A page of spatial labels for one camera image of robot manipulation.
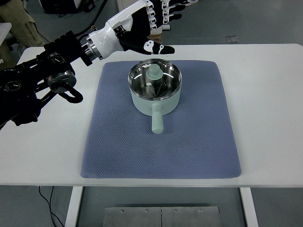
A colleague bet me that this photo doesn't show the white side table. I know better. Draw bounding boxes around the white side table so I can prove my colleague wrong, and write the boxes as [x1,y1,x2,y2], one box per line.
[0,23,12,45]

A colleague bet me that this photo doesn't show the cardboard box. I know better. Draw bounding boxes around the cardboard box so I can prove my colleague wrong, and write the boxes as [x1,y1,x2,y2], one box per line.
[147,33,162,44]

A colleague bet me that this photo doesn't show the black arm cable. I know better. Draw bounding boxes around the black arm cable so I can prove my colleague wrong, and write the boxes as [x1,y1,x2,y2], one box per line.
[51,0,107,104]

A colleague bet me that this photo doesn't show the green pot with handle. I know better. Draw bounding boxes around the green pot with handle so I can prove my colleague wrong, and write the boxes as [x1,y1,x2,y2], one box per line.
[128,58,183,135]

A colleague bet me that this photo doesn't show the white table frame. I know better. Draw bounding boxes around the white table frame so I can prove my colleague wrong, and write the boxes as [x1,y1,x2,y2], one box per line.
[64,186,259,227]

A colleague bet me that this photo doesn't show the grey floor socket plate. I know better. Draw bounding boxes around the grey floor socket plate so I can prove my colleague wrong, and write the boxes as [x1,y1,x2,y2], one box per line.
[226,35,240,44]

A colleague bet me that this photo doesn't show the black equipment case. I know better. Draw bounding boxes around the black equipment case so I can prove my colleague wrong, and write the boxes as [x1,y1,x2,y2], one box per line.
[39,0,95,14]

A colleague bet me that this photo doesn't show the black floor cable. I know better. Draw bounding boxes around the black floor cable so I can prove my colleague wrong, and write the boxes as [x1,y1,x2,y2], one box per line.
[38,186,65,227]

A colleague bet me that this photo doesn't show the metal base plate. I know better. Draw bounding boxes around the metal base plate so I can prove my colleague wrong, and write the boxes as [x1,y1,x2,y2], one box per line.
[103,206,222,227]

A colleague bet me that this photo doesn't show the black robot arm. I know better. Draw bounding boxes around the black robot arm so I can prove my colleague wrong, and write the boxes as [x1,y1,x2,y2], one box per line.
[0,31,96,127]

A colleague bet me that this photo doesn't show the person in khaki trousers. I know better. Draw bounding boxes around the person in khaki trousers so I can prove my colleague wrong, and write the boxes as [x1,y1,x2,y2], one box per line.
[0,0,45,64]

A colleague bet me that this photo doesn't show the white pedestal cabinet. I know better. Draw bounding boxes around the white pedestal cabinet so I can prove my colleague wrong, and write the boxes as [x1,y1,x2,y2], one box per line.
[116,0,170,35]

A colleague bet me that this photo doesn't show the blue textured mat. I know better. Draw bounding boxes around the blue textured mat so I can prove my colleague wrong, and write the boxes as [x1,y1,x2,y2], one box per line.
[81,60,241,179]

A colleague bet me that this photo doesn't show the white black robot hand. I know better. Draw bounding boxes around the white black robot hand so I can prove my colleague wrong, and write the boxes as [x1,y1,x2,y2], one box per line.
[82,0,191,66]

